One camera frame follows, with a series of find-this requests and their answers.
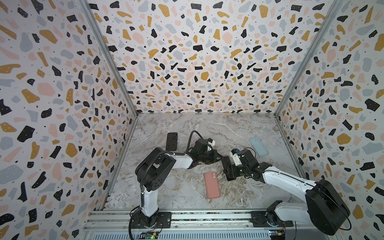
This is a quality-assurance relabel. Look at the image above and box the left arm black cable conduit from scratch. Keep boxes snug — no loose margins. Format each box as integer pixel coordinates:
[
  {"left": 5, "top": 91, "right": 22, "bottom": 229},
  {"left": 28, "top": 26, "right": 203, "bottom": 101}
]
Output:
[{"left": 128, "top": 130, "right": 208, "bottom": 240}]

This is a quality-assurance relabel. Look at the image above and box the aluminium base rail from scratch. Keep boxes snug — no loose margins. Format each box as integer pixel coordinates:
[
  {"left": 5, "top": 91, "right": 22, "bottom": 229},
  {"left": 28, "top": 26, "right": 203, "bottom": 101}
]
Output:
[{"left": 83, "top": 209, "right": 342, "bottom": 240}]

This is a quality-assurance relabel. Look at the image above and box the right circuit board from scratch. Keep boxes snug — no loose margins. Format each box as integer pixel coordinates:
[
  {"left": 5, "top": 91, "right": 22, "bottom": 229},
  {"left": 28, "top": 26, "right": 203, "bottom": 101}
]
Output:
[{"left": 269, "top": 230, "right": 286, "bottom": 240}]

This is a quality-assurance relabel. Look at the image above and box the light blue phone case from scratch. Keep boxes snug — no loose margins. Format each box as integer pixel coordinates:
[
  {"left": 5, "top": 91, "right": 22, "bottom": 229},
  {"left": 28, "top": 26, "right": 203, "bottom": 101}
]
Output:
[{"left": 249, "top": 137, "right": 269, "bottom": 157}]

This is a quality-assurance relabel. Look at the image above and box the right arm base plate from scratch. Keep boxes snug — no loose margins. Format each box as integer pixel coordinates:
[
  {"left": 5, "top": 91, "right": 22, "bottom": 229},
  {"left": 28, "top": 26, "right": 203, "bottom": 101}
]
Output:
[{"left": 250, "top": 211, "right": 294, "bottom": 228}]

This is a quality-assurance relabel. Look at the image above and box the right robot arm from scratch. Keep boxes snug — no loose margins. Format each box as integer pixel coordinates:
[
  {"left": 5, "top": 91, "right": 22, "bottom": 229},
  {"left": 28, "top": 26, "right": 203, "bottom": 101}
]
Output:
[{"left": 220, "top": 149, "right": 351, "bottom": 236}]

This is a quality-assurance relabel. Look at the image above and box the black phone case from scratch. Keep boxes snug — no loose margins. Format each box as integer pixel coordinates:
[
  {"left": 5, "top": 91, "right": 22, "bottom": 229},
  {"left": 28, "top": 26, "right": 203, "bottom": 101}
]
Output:
[{"left": 166, "top": 132, "right": 178, "bottom": 151}]

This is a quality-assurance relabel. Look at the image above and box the pink phone case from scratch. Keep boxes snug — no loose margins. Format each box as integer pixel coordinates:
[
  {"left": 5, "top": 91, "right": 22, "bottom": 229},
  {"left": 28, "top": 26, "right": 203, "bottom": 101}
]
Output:
[{"left": 204, "top": 172, "right": 221, "bottom": 200}]

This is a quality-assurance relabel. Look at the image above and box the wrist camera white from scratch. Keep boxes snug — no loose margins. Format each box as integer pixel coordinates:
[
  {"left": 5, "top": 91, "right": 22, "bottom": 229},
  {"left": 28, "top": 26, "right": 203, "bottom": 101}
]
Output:
[
  {"left": 230, "top": 149, "right": 242, "bottom": 166},
  {"left": 207, "top": 138, "right": 216, "bottom": 148}
]

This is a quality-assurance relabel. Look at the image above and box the right corner aluminium post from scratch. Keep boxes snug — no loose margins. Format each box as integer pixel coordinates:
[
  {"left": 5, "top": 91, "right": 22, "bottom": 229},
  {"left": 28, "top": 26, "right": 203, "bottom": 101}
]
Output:
[{"left": 274, "top": 0, "right": 343, "bottom": 119}]

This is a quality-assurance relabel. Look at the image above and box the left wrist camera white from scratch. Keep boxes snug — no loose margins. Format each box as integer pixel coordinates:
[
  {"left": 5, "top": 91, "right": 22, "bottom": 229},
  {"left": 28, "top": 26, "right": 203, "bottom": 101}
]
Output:
[{"left": 207, "top": 138, "right": 216, "bottom": 148}]

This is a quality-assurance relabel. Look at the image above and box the corner aluminium post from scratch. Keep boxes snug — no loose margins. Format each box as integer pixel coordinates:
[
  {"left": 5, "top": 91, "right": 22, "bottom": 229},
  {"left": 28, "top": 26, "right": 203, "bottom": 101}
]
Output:
[
  {"left": 274, "top": 0, "right": 343, "bottom": 119},
  {"left": 78, "top": 0, "right": 138, "bottom": 119}
]

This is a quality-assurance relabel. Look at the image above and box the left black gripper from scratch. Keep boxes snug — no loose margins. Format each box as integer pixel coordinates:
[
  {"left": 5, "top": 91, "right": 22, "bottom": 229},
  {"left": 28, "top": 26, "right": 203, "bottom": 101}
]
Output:
[{"left": 197, "top": 150, "right": 223, "bottom": 165}]

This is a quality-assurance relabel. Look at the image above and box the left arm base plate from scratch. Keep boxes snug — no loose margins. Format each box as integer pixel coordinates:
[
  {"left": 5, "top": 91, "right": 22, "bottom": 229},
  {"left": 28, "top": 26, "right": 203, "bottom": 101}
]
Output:
[{"left": 130, "top": 211, "right": 172, "bottom": 229}]

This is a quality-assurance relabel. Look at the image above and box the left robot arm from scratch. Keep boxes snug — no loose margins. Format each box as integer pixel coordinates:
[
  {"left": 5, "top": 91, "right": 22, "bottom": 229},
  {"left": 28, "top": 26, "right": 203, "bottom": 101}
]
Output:
[{"left": 135, "top": 139, "right": 223, "bottom": 218}]

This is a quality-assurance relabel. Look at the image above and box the left green circuit board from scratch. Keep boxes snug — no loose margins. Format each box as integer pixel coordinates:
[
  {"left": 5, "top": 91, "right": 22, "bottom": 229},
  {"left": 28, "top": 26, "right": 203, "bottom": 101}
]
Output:
[{"left": 138, "top": 232, "right": 159, "bottom": 240}]

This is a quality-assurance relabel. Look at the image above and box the left corner aluminium post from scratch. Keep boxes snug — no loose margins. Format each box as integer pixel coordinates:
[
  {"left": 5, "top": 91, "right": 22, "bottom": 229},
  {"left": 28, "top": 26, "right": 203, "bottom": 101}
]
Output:
[{"left": 78, "top": 0, "right": 138, "bottom": 119}]

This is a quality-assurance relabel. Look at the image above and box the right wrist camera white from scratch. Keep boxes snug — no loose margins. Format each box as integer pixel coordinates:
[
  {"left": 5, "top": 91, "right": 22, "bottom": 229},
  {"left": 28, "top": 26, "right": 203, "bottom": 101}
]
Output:
[{"left": 230, "top": 149, "right": 242, "bottom": 166}]

